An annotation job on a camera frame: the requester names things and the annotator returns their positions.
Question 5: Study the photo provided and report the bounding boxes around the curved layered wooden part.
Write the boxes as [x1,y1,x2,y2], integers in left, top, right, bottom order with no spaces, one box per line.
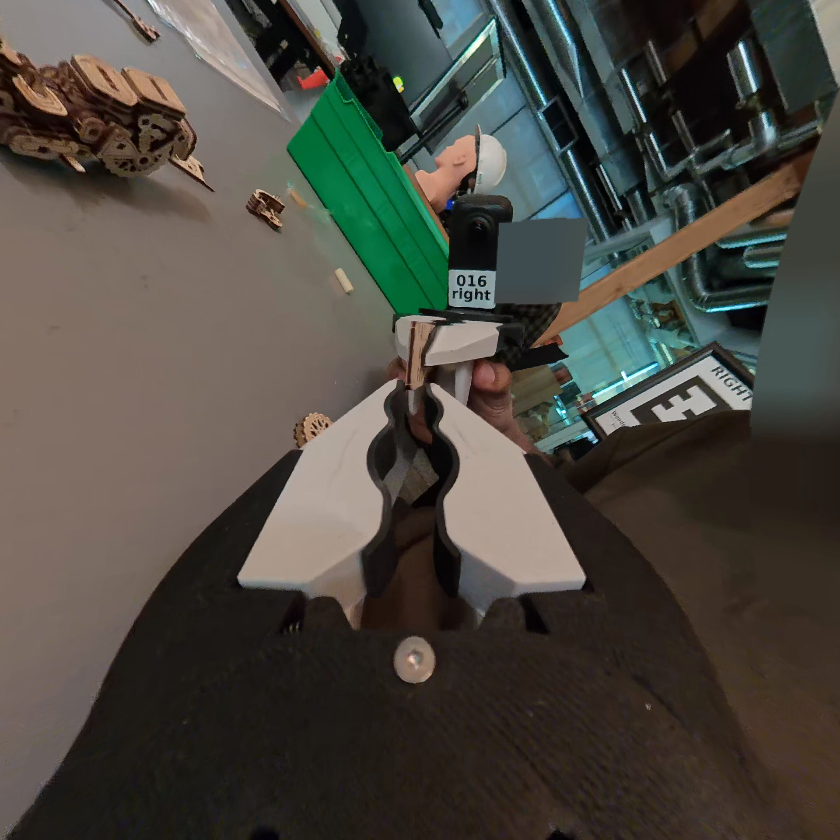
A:
[246,189,287,231]

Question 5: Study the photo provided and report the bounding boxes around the person's brown clothing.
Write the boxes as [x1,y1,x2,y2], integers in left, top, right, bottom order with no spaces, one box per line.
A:
[564,410,840,840]

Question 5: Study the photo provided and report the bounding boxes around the small wooden slotted sheet piece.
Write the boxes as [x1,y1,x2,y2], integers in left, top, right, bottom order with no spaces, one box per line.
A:
[384,323,437,508]

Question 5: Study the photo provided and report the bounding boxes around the wooden shelf beam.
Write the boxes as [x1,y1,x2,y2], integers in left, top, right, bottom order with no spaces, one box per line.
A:
[525,147,818,349]

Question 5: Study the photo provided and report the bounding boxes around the small wooden gear wheel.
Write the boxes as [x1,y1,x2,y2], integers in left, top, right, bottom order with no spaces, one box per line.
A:
[293,411,334,450]

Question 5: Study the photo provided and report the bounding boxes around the mannequin head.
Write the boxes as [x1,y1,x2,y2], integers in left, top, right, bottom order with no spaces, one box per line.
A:
[416,136,484,203]

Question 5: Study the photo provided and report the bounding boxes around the wooden motorcycle model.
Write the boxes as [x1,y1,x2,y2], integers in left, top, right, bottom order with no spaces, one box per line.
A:
[0,38,215,193]

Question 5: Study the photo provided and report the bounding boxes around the silver ventilation ducts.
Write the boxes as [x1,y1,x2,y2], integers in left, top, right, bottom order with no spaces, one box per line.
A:
[486,0,828,316]

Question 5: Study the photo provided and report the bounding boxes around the grey desk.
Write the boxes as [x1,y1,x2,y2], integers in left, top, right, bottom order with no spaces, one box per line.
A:
[0,0,411,821]

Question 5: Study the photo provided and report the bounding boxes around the small wooden piece with pins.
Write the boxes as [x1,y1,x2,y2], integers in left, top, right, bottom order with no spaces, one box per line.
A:
[112,0,161,42]

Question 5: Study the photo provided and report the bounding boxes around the framed black-white marker sign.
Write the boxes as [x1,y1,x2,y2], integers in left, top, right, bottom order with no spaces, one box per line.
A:
[581,341,756,442]

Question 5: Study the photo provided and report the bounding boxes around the person's right hand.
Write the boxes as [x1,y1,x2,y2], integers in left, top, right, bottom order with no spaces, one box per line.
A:
[387,357,546,460]

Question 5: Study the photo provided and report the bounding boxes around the white hard hat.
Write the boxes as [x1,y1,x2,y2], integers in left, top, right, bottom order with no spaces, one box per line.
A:
[467,124,508,198]

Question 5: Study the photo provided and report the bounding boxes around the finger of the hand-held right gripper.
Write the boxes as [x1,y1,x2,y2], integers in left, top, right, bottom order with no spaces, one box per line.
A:
[422,320,501,422]
[392,316,422,370]

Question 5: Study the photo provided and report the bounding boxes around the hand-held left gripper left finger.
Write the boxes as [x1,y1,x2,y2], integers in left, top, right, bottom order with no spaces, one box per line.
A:
[236,382,404,610]

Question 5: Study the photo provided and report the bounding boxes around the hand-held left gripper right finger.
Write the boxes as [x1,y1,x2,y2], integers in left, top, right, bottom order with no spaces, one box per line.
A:
[425,384,588,619]

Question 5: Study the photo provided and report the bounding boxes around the green plastic bin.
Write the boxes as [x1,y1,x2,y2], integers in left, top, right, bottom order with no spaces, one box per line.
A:
[287,67,462,316]

